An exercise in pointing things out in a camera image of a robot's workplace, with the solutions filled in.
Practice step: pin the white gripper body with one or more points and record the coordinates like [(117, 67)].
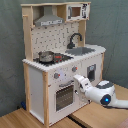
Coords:
[(81, 84)]

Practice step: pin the white oven door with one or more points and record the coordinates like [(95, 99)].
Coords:
[(62, 101)]

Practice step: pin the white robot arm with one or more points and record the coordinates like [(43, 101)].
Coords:
[(103, 93)]

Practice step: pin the wooden toy kitchen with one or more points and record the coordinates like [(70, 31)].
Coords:
[(56, 38)]

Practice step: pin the white dishwasher door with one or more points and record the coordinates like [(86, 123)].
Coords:
[(91, 68)]

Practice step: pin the right stove knob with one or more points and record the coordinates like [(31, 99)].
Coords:
[(74, 69)]

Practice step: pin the stove knob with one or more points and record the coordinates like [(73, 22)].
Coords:
[(74, 69), (56, 75)]

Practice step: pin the left stove knob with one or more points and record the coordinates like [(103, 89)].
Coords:
[(56, 75)]

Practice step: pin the grey sink basin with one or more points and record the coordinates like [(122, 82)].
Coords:
[(79, 51)]

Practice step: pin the black stovetop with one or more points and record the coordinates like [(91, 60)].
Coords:
[(58, 58)]

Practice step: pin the metal cooking pot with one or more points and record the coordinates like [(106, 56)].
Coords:
[(46, 56)]

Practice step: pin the toy microwave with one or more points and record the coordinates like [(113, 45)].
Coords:
[(77, 11)]

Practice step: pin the grey range hood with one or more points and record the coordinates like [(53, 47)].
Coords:
[(48, 18)]

